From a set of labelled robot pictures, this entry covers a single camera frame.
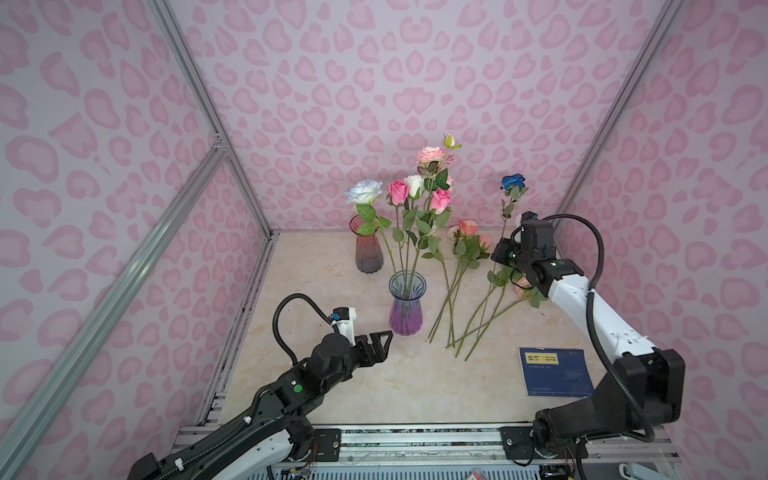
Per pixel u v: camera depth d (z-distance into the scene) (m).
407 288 0.82
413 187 0.72
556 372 0.85
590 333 0.45
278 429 0.53
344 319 0.68
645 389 0.41
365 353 0.66
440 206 0.67
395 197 0.70
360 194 0.67
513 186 0.86
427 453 0.72
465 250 1.07
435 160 0.68
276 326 0.56
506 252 0.75
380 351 0.67
